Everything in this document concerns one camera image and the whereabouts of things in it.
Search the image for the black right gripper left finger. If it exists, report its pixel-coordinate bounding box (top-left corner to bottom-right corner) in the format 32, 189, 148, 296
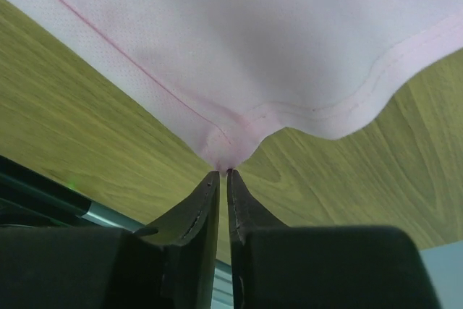
1, 172, 220, 308

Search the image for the aluminium extrusion rail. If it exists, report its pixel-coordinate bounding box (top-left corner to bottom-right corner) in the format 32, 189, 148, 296
0, 155, 232, 309

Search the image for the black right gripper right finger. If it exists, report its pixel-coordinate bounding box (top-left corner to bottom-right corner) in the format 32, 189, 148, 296
227, 169, 441, 308

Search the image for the light pink t shirt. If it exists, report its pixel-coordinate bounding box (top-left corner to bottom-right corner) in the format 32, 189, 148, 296
7, 0, 462, 170

